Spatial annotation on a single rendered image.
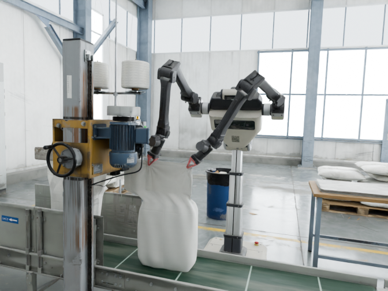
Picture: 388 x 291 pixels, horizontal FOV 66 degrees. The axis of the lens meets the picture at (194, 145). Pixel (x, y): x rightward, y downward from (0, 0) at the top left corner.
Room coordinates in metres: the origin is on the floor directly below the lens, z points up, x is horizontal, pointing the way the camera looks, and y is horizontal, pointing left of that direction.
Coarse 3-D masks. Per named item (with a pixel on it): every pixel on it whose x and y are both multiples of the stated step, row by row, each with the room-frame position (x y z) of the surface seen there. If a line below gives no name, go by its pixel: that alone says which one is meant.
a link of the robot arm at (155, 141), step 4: (168, 132) 1.92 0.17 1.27; (152, 136) 1.86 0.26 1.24; (156, 136) 1.87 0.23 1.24; (160, 136) 1.90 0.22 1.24; (164, 136) 1.94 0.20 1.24; (168, 136) 1.95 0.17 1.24; (152, 140) 1.86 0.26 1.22; (156, 140) 1.86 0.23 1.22; (160, 140) 1.90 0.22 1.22; (152, 144) 1.86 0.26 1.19; (156, 144) 1.87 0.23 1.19
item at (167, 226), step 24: (144, 168) 1.98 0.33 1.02; (168, 168) 1.92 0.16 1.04; (144, 192) 1.96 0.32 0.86; (168, 192) 1.92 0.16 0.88; (144, 216) 1.89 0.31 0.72; (168, 216) 1.85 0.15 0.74; (192, 216) 1.83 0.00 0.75; (144, 240) 1.89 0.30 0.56; (168, 240) 1.84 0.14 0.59; (192, 240) 1.84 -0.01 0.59; (144, 264) 1.91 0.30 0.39; (168, 264) 1.85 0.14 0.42; (192, 264) 1.85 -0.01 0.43
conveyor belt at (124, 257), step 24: (120, 264) 1.91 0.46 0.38; (216, 264) 1.95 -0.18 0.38; (240, 264) 1.96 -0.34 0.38; (216, 288) 1.67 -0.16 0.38; (240, 288) 1.67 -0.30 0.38; (264, 288) 1.68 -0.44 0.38; (288, 288) 1.69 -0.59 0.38; (312, 288) 1.70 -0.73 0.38; (336, 288) 1.71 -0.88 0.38; (360, 288) 1.71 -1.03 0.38
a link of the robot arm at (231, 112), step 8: (240, 80) 1.69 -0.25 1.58; (240, 88) 1.70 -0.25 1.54; (240, 96) 1.68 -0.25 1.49; (248, 96) 1.65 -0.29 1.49; (232, 104) 1.71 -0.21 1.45; (240, 104) 1.70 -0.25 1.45; (232, 112) 1.72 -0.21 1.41; (224, 120) 1.75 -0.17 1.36; (232, 120) 1.76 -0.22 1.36; (216, 128) 1.80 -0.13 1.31; (224, 128) 1.77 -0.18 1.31; (216, 136) 1.80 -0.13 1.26; (224, 136) 1.81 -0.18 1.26
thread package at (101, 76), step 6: (96, 66) 1.81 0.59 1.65; (102, 66) 1.83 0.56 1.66; (108, 66) 1.88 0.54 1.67; (96, 72) 1.81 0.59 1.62; (102, 72) 1.83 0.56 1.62; (108, 72) 1.87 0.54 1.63; (96, 78) 1.81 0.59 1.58; (102, 78) 1.82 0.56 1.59; (108, 78) 1.87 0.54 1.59; (96, 84) 1.81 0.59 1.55; (102, 84) 1.82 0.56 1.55; (108, 84) 1.86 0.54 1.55
